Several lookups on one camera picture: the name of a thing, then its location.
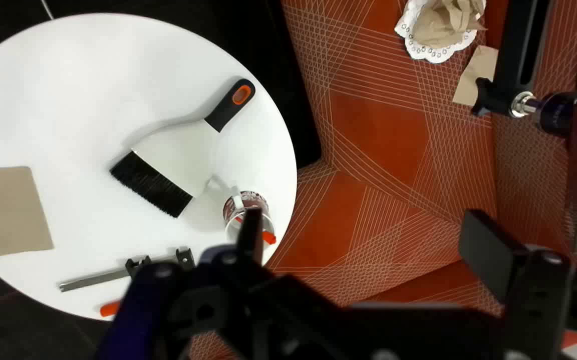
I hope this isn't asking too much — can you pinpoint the orange white marker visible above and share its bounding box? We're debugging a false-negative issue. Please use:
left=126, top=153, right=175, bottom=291
left=255, top=225, right=278, bottom=248

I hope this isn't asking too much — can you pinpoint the orange patterned sofa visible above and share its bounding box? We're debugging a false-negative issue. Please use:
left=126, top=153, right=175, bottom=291
left=186, top=0, right=577, bottom=360

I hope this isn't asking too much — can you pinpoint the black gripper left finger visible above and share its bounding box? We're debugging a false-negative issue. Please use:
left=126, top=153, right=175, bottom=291
left=160, top=205, right=354, bottom=360

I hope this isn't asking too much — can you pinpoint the beige crumpled bag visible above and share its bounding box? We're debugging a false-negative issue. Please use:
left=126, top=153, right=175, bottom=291
left=410, top=0, right=486, bottom=48

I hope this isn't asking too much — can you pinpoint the black camera mount frame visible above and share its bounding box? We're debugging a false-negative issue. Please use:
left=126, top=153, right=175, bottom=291
left=471, top=0, right=577, bottom=135

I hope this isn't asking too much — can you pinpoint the small brown paper piece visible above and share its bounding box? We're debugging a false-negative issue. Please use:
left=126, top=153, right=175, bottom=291
left=451, top=43, right=501, bottom=107

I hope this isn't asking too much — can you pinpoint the brown paper sheet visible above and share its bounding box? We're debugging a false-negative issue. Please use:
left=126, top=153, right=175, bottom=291
left=0, top=165, right=55, bottom=259

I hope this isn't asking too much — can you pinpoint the white lace doily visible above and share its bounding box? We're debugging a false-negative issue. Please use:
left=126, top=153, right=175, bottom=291
left=394, top=0, right=488, bottom=66

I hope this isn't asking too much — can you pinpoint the red white mug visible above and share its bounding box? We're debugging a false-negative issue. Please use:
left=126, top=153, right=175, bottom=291
left=205, top=174, right=277, bottom=246

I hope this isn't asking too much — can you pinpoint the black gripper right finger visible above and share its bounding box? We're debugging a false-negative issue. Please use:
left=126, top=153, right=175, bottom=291
left=458, top=207, right=577, bottom=360

